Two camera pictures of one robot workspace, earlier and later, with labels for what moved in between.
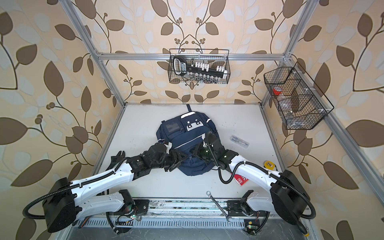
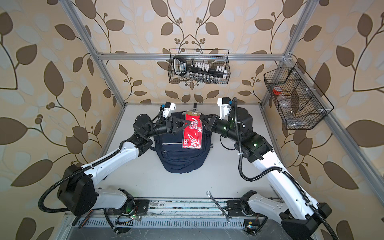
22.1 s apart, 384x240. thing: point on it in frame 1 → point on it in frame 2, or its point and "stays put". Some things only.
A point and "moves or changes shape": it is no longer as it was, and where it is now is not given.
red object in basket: [277, 90] stays put
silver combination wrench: [227, 217] stays put
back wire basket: [196, 66] stays put
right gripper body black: [204, 152] → [221, 127]
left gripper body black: [168, 161] → [163, 127]
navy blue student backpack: [186, 132] moves or changes shape
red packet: [241, 180] → [192, 135]
